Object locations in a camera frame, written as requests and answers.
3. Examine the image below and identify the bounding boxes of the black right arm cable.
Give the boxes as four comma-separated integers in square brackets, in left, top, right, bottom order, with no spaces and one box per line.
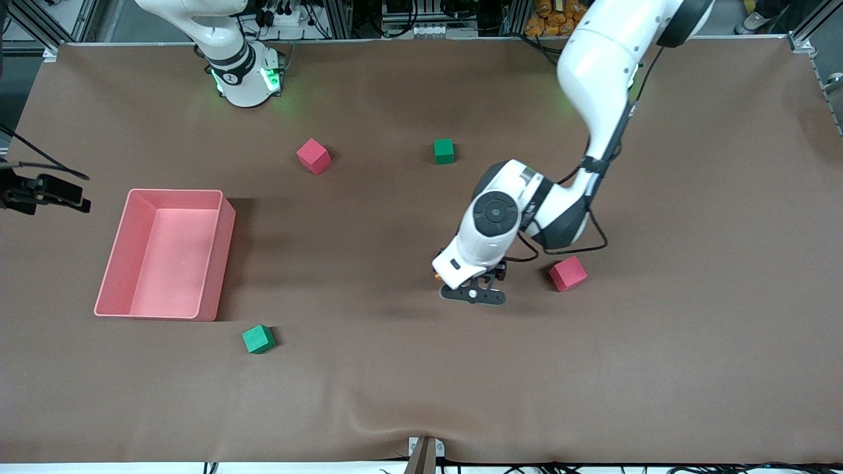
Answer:
[0,125,90,181]

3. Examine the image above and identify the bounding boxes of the aluminium frame strut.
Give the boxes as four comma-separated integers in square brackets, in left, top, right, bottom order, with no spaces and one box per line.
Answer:
[787,0,843,55]
[0,0,99,55]

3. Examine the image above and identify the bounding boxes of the metal table edge bracket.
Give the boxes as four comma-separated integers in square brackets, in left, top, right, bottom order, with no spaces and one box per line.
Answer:
[407,436,446,474]

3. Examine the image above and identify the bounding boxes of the pink plastic bin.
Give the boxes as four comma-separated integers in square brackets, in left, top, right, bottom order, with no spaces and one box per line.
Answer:
[94,188,236,322]

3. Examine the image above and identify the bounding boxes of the pink foam cube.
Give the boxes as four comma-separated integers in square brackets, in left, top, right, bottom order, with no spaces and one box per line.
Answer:
[296,138,332,176]
[549,255,589,292]

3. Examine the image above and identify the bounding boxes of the orange mesh bags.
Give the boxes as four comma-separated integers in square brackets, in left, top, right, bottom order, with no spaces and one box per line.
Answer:
[525,0,584,38]

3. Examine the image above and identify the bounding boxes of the brown table cover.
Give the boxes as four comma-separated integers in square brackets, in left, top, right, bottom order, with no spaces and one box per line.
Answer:
[0,36,843,465]

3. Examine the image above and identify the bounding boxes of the grey shoe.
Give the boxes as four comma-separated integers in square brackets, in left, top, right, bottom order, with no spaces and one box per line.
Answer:
[734,8,781,35]

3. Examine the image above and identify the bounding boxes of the white power strip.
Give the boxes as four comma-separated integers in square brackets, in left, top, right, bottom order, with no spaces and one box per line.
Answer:
[260,5,310,28]

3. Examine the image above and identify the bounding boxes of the white terminal block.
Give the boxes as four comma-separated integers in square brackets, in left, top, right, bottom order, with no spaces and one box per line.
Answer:
[410,25,478,39]

